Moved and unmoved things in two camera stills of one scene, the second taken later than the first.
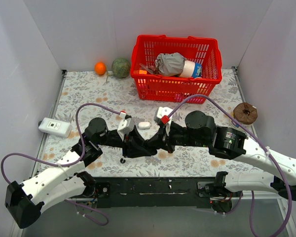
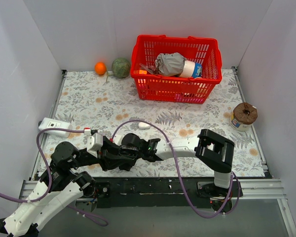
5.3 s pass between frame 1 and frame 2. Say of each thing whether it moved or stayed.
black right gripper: moved
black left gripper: moved
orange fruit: stayed
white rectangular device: stayed
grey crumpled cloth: stayed
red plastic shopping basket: stayed
